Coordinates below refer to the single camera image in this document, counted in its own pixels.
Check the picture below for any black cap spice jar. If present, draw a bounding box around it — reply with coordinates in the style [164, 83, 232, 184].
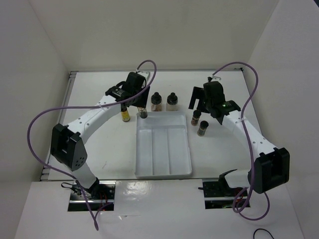
[197, 120, 209, 136]
[191, 110, 201, 126]

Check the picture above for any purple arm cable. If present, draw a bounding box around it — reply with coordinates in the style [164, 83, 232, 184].
[213, 61, 271, 221]
[26, 60, 158, 231]

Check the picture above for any black cap spice jar front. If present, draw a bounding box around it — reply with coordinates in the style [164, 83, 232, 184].
[197, 120, 209, 136]

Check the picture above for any yellow oil bottle tan cap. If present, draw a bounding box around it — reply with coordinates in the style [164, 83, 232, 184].
[121, 107, 131, 122]

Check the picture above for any black top shaker brown spice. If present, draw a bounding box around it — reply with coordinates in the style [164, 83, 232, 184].
[151, 92, 162, 112]

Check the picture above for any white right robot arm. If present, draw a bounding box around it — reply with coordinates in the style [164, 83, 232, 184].
[189, 81, 290, 196]

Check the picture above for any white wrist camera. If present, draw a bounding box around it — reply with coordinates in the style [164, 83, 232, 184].
[136, 71, 151, 81]
[212, 76, 221, 81]

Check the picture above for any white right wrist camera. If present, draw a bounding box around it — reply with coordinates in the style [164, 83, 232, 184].
[212, 76, 221, 81]

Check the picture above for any black cable on floor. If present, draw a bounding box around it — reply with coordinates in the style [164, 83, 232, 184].
[253, 228, 275, 239]

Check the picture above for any black top shaker white spice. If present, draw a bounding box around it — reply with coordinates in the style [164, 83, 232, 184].
[166, 92, 178, 111]

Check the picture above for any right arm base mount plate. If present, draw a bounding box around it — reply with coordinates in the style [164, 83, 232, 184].
[198, 179, 242, 210]

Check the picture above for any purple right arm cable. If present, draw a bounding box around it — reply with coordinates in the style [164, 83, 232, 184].
[213, 61, 271, 221]

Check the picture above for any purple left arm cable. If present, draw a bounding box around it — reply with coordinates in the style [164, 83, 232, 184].
[26, 60, 158, 231]

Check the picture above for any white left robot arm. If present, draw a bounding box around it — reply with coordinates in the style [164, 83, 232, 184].
[50, 70, 150, 199]

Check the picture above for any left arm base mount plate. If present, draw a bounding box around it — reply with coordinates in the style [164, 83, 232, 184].
[61, 181, 116, 212]

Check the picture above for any gold capped glass grinder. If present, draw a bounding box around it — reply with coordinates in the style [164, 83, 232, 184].
[138, 107, 148, 119]

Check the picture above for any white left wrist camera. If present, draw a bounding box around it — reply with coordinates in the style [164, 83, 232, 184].
[136, 71, 151, 81]

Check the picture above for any white plastic organizer tray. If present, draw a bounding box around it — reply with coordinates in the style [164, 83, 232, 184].
[135, 111, 192, 180]

